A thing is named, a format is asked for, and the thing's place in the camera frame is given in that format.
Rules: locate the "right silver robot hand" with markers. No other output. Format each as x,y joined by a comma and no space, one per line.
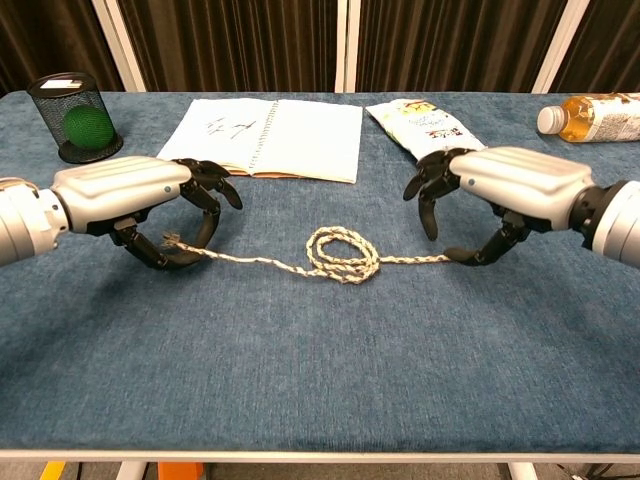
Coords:
525,182

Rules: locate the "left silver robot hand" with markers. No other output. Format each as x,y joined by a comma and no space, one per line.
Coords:
120,187

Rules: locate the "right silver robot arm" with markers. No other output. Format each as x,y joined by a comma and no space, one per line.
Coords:
612,220

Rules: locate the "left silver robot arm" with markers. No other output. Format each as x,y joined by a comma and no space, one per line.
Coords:
25,220

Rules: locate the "green ball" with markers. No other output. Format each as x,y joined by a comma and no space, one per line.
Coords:
88,127

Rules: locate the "tea bottle with white cap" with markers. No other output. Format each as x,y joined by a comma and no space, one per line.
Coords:
595,119

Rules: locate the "black mesh pen holder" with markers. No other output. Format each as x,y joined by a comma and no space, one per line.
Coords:
50,115

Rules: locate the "white snack bag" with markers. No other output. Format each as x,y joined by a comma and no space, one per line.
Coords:
425,127

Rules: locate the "white card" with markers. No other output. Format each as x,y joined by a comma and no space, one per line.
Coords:
62,83

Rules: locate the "dark brown curtain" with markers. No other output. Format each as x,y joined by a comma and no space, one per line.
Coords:
230,45

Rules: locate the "open spiral notebook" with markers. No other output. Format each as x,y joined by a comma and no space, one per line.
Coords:
300,140

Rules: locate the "blue table cloth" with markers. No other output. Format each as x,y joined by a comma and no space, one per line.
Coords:
320,350

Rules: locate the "orange box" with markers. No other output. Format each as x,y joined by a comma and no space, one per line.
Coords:
181,471

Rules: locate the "yellow object under table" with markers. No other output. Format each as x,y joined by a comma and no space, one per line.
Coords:
51,470

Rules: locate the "white partition frame post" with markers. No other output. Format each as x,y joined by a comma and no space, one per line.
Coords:
347,45
120,45
560,45

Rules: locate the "white table frame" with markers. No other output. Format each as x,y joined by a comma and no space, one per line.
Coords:
320,456

